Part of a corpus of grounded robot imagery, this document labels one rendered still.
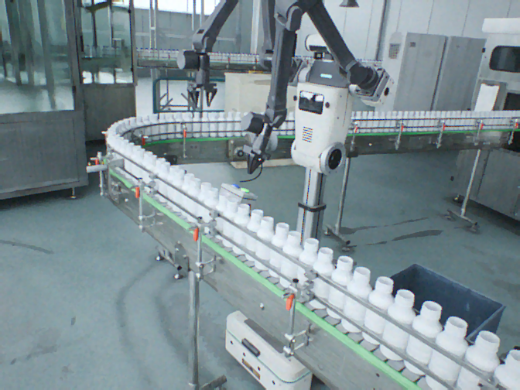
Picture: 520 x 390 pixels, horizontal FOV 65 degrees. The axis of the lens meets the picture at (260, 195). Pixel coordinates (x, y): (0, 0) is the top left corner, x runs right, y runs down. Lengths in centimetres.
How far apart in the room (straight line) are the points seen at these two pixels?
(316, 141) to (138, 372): 150
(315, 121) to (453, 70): 619
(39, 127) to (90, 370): 249
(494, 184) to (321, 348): 401
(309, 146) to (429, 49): 574
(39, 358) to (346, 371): 186
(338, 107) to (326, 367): 105
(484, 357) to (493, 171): 411
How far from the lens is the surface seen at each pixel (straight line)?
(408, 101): 736
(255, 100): 540
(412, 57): 726
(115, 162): 207
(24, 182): 439
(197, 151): 288
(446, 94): 789
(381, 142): 358
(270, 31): 190
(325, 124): 179
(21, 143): 429
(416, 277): 163
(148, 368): 243
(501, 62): 498
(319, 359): 119
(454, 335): 95
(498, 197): 496
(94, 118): 646
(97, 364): 250
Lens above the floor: 168
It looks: 21 degrees down
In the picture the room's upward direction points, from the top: 4 degrees clockwise
